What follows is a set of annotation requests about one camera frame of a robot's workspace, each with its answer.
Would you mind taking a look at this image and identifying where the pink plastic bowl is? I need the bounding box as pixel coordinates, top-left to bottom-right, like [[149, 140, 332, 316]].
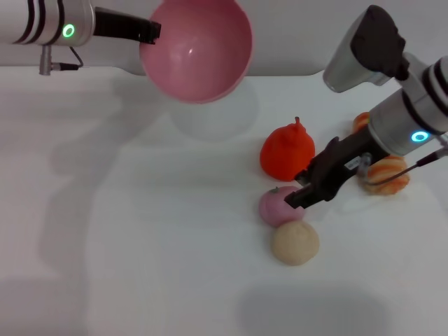
[[139, 0, 254, 105]]

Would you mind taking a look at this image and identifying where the beige round bun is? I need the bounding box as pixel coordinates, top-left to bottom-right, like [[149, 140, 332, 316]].
[[272, 220, 321, 268]]

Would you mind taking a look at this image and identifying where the orange striped bread roll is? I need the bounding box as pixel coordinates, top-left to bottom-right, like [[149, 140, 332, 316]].
[[351, 111, 412, 195]]

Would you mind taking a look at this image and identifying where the red toy pear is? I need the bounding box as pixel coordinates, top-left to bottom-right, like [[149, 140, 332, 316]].
[[259, 115, 316, 182]]

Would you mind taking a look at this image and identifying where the pink toy peach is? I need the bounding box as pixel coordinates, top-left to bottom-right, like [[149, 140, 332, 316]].
[[258, 185, 307, 229]]

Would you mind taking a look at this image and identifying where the left arm cable with connector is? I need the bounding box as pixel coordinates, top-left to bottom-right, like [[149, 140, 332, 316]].
[[38, 45, 85, 76]]

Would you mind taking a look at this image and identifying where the arm cable with connector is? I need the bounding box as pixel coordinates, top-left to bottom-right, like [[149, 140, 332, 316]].
[[356, 134, 448, 187], [38, 45, 85, 76]]

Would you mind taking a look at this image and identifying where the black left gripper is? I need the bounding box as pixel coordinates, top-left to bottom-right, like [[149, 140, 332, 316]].
[[93, 7, 162, 46]]

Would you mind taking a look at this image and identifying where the right arm cable with connector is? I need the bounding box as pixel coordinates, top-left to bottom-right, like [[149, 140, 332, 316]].
[[356, 134, 448, 187]]

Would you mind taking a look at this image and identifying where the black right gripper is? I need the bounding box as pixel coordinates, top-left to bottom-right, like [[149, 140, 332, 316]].
[[283, 129, 382, 211]]

